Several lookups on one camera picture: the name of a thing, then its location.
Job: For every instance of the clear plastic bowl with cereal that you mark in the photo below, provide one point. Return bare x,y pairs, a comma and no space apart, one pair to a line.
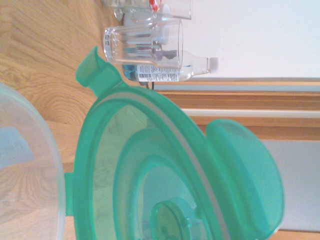
30,175

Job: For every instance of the green round container lid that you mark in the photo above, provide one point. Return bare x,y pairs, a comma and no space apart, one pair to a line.
180,140

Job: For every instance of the clear water bottle blue label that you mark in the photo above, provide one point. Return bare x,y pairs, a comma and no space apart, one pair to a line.
195,67

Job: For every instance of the faceted drinking glass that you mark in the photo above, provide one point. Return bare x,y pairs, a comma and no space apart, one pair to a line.
140,42

